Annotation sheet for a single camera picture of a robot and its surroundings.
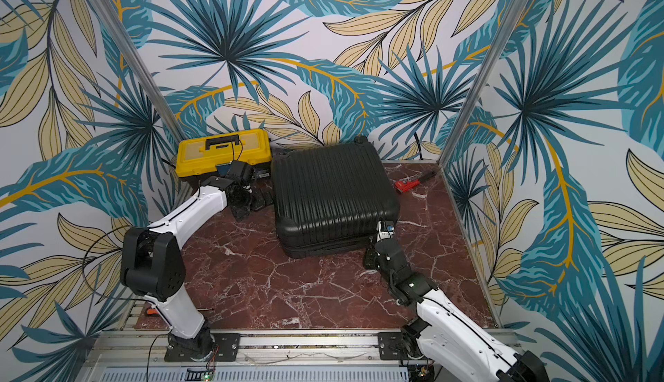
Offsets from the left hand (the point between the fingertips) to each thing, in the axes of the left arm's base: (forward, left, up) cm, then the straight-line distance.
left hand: (264, 209), depth 90 cm
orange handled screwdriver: (-31, +29, -9) cm, 44 cm away
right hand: (-12, -35, 0) cm, 38 cm away
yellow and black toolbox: (+20, +28, +5) cm, 35 cm away
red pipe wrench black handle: (+21, -54, -10) cm, 59 cm away
